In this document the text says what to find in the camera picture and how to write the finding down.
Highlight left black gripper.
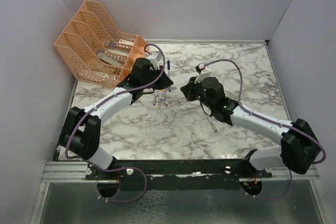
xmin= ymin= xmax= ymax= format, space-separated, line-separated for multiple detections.
xmin=142 ymin=66 xmax=173 ymax=90

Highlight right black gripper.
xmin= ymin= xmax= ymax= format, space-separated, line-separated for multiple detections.
xmin=181 ymin=76 xmax=215 ymax=110

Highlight white pen red end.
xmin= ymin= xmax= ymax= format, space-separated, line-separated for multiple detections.
xmin=153 ymin=90 xmax=158 ymax=106

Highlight white pen purple end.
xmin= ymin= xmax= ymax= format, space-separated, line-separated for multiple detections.
xmin=164 ymin=89 xmax=169 ymax=106

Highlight white pen yellow end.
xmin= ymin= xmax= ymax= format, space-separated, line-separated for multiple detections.
xmin=158 ymin=90 xmax=163 ymax=109

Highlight white pen green end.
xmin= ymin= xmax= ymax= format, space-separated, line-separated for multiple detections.
xmin=209 ymin=120 xmax=217 ymax=132

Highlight white pen blue end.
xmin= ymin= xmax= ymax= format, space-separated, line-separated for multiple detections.
xmin=167 ymin=67 xmax=171 ymax=92

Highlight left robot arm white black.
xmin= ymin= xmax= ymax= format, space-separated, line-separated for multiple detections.
xmin=58 ymin=58 xmax=173 ymax=179

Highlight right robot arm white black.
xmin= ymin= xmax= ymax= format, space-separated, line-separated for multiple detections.
xmin=180 ymin=77 xmax=322 ymax=177

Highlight white card in organizer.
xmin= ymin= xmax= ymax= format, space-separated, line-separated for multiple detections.
xmin=118 ymin=39 xmax=134 ymax=46

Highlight grey stapler in organizer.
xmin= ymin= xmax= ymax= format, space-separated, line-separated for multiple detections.
xmin=97 ymin=52 xmax=123 ymax=67

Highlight orange mesh file organizer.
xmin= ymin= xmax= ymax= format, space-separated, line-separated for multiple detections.
xmin=54 ymin=0 xmax=147 ymax=88

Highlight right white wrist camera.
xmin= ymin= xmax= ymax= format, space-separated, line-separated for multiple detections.
xmin=194 ymin=63 xmax=212 ymax=83

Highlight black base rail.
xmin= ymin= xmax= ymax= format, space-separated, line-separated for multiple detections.
xmin=86 ymin=153 xmax=272 ymax=191

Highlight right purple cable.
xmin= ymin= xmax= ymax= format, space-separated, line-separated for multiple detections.
xmin=199 ymin=59 xmax=328 ymax=200

